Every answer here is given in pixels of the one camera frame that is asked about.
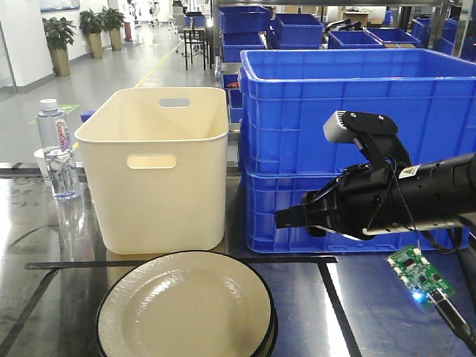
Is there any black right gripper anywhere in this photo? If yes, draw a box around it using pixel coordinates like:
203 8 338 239
274 163 400 240

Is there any beige plate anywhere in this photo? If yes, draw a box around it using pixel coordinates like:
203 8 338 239
96 251 278 356

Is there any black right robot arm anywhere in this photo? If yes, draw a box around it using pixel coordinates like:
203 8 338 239
274 153 475 240

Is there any blue crate lower right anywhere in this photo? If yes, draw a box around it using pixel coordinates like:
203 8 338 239
245 164 475 253

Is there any large blue crate right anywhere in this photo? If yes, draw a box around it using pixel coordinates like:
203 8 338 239
237 48 476 179

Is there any green circuit board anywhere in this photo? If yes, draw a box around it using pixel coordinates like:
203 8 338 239
386 245 455 307

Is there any cream plastic basket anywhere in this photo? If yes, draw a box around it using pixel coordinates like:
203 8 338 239
75 87 228 254

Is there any clear water bottle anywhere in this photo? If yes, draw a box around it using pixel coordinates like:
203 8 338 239
36 98 81 200

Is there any white paper cup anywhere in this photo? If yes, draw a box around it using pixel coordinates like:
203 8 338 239
33 148 51 187

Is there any potted plant gold pot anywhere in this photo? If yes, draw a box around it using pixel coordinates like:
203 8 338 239
42 17 76 77

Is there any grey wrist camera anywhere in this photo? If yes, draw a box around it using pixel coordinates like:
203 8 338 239
323 110 398 144

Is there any black usb cable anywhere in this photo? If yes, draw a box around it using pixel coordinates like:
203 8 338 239
431 292 476 354

